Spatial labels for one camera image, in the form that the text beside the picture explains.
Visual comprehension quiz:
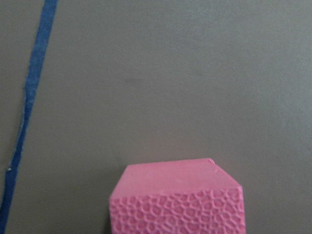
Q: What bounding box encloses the red foam cube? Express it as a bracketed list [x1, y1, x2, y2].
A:
[109, 158, 246, 234]

